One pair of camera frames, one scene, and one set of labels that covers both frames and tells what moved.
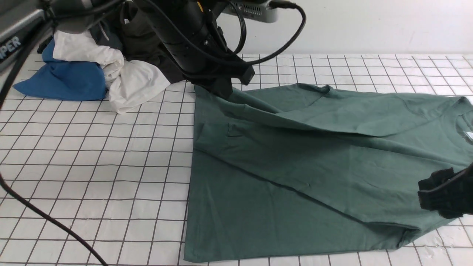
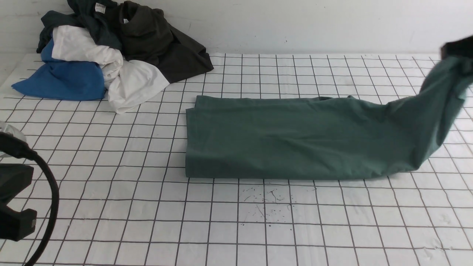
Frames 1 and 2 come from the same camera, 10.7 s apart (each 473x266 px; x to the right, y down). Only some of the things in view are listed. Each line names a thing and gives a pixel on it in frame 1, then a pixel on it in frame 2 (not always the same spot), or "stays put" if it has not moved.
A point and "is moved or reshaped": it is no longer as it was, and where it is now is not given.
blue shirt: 60,79 stays put
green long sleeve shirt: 310,168 is moved or reshaped
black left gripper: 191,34 → 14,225
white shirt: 128,82 stays put
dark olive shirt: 139,40 stays put
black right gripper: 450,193 → 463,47
